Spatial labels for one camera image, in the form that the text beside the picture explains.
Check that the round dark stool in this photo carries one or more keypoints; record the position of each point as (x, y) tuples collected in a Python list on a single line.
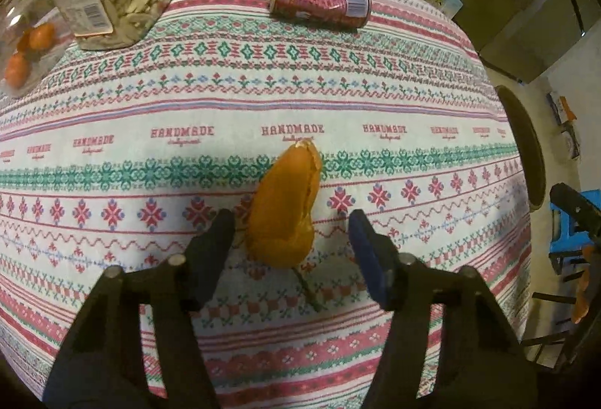
[(526, 146)]

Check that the orange peel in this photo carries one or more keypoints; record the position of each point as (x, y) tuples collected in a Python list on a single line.
[(281, 216)]

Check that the clear plastic fruit container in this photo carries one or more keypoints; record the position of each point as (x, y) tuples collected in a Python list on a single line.
[(28, 14)]

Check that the blue plastic stool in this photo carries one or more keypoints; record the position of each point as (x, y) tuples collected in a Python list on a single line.
[(568, 244)]

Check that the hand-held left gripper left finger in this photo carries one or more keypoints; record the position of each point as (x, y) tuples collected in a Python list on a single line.
[(211, 258)]

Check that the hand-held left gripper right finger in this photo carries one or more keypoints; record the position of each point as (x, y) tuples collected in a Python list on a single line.
[(371, 258)]

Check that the grey refrigerator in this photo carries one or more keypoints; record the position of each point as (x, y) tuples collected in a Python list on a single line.
[(530, 0)]

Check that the small orange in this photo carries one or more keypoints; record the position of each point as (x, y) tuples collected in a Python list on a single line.
[(18, 70), (40, 36)]

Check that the patterned tablecloth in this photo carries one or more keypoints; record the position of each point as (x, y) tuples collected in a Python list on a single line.
[(188, 108)]

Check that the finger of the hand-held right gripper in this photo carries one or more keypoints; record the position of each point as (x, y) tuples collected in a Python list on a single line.
[(575, 207)]

